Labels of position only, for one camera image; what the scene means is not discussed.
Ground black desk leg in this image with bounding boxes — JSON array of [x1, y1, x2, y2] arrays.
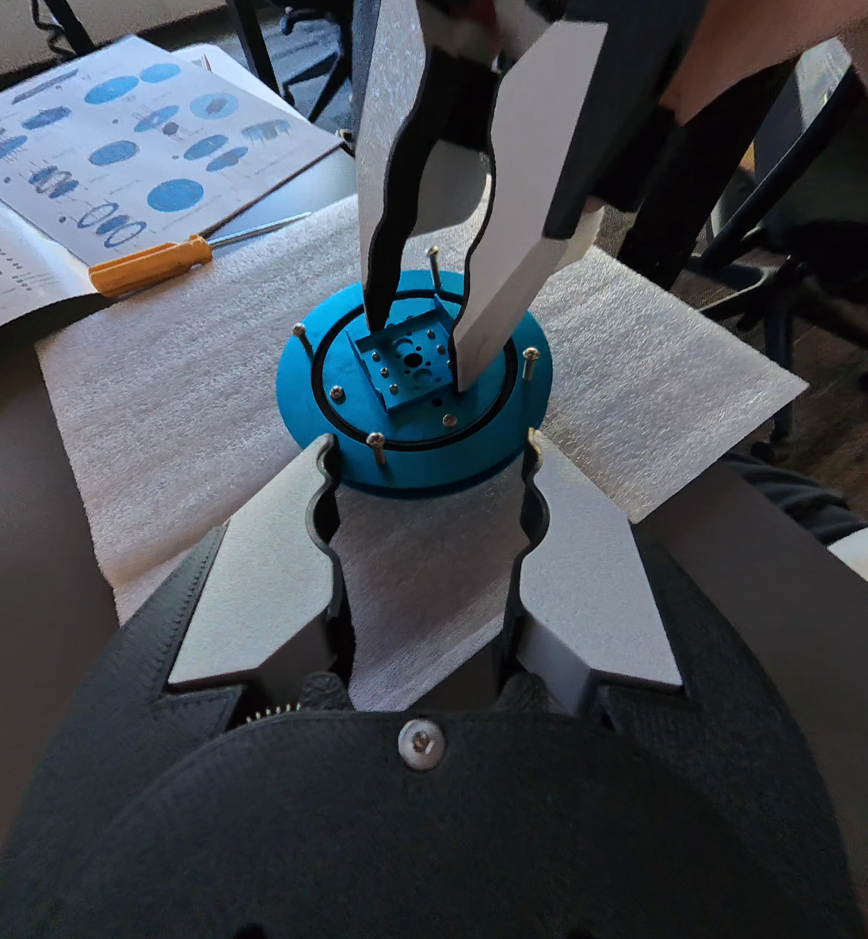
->
[[228, 0, 282, 96], [41, 0, 97, 56], [617, 59, 801, 291]]

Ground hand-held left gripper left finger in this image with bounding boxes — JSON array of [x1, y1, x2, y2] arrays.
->
[[168, 433, 347, 691]]

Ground yellow-handled screwdriver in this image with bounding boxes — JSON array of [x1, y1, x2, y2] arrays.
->
[[88, 211, 312, 298]]

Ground person's right forearm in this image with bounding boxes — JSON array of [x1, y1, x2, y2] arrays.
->
[[661, 0, 868, 126]]

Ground dark desk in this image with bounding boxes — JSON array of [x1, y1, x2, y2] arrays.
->
[[0, 139, 868, 939]]

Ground blue round turntable base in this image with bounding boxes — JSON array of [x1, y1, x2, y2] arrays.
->
[[276, 269, 554, 500]]

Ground white foam sheet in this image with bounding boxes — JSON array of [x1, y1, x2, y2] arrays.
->
[[34, 194, 809, 713]]

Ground person's dark trousers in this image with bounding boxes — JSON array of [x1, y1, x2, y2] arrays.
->
[[723, 451, 868, 544]]

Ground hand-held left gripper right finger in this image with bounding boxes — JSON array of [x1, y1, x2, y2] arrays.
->
[[503, 427, 684, 717]]

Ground open instruction manual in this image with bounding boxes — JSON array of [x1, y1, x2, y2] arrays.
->
[[0, 35, 343, 349]]

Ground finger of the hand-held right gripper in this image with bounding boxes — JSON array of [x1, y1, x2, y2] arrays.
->
[[452, 21, 611, 395], [353, 0, 429, 342]]

